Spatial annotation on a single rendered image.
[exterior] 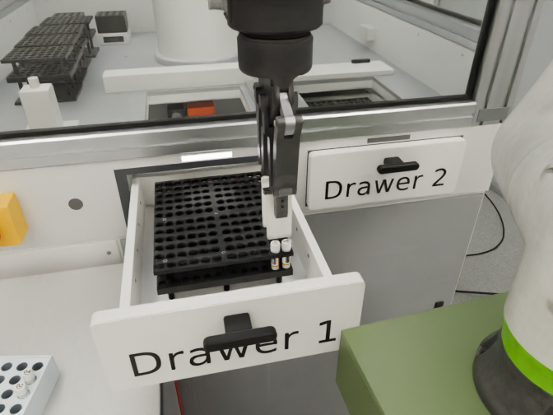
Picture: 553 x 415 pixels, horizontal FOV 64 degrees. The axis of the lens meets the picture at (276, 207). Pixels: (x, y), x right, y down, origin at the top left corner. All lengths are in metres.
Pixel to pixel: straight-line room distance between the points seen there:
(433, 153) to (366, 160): 0.13
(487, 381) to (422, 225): 0.49
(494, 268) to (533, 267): 1.71
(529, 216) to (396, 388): 0.21
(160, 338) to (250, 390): 0.69
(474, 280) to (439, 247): 1.03
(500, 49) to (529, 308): 0.52
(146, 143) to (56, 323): 0.30
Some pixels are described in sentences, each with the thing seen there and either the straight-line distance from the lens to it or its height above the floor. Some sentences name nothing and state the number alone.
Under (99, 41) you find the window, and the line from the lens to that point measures 0.69.
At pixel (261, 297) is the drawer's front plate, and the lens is 0.48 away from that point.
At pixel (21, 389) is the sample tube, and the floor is 0.81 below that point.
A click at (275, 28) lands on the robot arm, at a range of 0.42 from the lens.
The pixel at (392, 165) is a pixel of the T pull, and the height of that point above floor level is 0.91.
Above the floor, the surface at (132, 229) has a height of 0.89.
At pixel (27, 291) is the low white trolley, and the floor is 0.76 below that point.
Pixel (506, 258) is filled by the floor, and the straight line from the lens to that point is 2.21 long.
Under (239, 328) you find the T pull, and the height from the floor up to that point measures 0.91.
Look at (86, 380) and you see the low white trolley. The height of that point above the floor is 0.76.
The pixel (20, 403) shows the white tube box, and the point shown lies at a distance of 0.63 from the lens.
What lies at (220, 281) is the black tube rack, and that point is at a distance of 0.58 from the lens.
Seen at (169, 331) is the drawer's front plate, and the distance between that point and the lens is 0.49.
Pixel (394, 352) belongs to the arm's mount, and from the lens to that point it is 0.54.
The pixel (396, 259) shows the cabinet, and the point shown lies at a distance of 0.98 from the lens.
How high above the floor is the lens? 1.26
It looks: 33 degrees down
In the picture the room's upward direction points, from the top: straight up
